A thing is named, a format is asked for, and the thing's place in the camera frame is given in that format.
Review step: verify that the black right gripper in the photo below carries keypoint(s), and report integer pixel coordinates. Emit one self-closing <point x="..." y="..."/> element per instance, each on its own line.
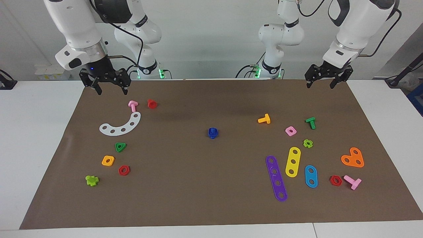
<point x="105" y="76"/>

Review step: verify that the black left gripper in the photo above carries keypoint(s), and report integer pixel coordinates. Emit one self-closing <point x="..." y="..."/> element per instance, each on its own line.
<point x="328" y="72"/>

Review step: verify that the blue triangle-head plastic screw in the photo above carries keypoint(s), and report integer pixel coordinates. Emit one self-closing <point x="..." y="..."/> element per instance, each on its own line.
<point x="213" y="137"/>

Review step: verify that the pink plastic screw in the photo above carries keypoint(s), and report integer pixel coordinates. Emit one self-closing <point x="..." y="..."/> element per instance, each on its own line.
<point x="133" y="105"/>
<point x="354" y="183"/>

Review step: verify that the dark green plastic screw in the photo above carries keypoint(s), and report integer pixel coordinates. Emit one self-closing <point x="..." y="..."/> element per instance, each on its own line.
<point x="311" y="123"/>

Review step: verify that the red hex-head plastic screw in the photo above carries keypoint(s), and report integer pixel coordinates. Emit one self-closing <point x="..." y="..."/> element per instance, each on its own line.
<point x="152" y="103"/>

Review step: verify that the green triangular plastic nut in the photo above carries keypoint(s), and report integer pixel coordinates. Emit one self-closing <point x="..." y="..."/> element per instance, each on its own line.
<point x="124" y="144"/>

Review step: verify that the pink square plastic nut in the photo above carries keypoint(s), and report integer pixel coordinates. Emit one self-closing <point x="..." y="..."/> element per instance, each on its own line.
<point x="294" y="133"/>

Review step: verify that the light green cross-shaped nut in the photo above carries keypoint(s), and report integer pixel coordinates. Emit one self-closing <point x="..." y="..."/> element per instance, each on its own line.
<point x="310" y="144"/>

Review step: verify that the orange-yellow plastic screw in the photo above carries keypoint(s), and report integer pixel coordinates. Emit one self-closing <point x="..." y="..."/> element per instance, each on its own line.
<point x="266" y="119"/>

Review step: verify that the orange square plastic nut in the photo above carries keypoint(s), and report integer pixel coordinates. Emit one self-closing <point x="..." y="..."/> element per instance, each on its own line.
<point x="104" y="158"/>

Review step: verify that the red hexagonal plastic nut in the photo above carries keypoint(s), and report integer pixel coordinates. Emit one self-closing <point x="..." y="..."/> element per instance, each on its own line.
<point x="128" y="171"/>
<point x="340" y="181"/>

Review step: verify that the light green cross-head screw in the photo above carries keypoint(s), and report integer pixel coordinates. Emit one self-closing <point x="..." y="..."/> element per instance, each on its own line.
<point x="92" y="181"/>

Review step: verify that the white curved five-hole plate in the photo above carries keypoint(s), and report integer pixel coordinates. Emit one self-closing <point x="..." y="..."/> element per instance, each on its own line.
<point x="118" y="131"/>

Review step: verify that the white plastic box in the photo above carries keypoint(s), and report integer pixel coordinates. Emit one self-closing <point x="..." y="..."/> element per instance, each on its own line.
<point x="46" y="73"/>

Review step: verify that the yellow three-hole plastic strip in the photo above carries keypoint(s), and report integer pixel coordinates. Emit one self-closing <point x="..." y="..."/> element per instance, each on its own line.
<point x="293" y="157"/>

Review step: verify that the black stand pole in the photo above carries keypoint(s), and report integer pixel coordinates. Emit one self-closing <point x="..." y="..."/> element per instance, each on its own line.
<point x="401" y="74"/>

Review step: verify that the orange three-hole angled plate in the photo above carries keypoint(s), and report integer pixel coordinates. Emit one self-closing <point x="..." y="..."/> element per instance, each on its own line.
<point x="352" y="158"/>

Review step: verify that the blue two-hole plastic strip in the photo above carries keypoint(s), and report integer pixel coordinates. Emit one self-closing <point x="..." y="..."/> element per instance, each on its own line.
<point x="311" y="176"/>

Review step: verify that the blue plastic crate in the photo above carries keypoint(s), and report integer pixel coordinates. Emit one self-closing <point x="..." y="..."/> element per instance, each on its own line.
<point x="417" y="99"/>

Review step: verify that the black clamp device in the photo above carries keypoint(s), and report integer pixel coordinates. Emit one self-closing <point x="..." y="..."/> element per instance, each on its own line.
<point x="8" y="85"/>

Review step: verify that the purple four-hole plastic strip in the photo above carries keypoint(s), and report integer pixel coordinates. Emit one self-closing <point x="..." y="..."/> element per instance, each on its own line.
<point x="276" y="177"/>

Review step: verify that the brown paper table mat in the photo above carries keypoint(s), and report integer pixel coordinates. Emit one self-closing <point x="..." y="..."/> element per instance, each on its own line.
<point x="198" y="181"/>

